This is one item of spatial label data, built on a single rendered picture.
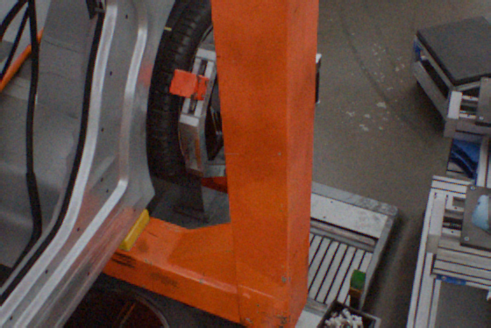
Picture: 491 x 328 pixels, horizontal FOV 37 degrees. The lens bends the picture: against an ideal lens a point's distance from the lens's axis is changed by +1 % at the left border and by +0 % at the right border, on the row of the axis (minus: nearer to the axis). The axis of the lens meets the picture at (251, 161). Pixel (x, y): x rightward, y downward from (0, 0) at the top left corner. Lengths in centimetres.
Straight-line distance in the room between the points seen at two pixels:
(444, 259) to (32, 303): 116
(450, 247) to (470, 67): 137
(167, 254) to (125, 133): 41
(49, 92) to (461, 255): 128
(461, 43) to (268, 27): 224
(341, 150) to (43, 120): 165
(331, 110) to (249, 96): 213
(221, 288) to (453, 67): 170
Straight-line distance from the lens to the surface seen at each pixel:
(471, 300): 274
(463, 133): 254
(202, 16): 223
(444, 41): 353
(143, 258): 222
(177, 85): 209
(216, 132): 261
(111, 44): 188
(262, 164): 163
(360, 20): 419
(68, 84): 214
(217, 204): 290
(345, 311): 222
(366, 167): 336
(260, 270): 196
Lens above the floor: 246
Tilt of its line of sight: 47 degrees down
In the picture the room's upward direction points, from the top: 3 degrees counter-clockwise
